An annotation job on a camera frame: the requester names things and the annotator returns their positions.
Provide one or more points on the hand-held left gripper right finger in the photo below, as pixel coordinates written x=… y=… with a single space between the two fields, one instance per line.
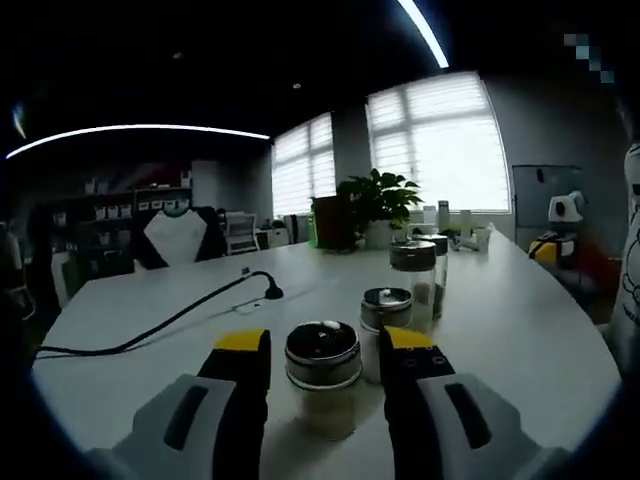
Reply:
x=410 y=415

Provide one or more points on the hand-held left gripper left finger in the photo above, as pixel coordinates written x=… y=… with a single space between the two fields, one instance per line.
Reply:
x=240 y=410

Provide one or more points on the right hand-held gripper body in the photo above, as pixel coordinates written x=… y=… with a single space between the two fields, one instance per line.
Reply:
x=565 y=212

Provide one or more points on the small seasoning bottle white powder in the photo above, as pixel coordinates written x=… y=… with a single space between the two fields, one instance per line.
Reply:
x=386 y=305
x=322 y=350

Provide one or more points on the medium seasoning bottle white powder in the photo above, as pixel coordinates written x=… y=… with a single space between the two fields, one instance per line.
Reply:
x=441 y=270

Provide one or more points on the tall seasoning bottle brown powder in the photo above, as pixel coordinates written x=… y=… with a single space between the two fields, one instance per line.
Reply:
x=412 y=260

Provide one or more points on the slim white bottle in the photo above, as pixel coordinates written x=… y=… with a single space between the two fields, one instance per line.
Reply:
x=465 y=220

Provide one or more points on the green plastic bottle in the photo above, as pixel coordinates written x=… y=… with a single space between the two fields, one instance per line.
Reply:
x=312 y=230

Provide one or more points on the whiteboard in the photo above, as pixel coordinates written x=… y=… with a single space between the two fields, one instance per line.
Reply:
x=530 y=195

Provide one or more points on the white chest device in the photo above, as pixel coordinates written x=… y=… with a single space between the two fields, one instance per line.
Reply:
x=634 y=170

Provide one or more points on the white hand controller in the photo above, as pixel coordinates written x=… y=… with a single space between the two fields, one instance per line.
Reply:
x=462 y=244

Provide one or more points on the person's white printed t-shirt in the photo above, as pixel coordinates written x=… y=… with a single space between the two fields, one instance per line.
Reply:
x=627 y=290

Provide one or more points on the white thermos flask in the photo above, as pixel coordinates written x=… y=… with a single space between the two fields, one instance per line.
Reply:
x=443 y=215

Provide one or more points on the potted green plant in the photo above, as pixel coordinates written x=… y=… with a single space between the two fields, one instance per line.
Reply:
x=382 y=195

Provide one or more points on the white mesh chair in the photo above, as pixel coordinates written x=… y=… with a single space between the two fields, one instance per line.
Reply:
x=242 y=230

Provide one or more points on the brown paper bag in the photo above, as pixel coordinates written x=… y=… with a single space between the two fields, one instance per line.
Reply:
x=332 y=222

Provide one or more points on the long ceiling light strip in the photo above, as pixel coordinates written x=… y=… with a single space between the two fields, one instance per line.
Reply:
x=140 y=129
x=425 y=30

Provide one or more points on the shelf with white bins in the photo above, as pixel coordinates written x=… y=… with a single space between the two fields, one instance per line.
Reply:
x=125 y=205

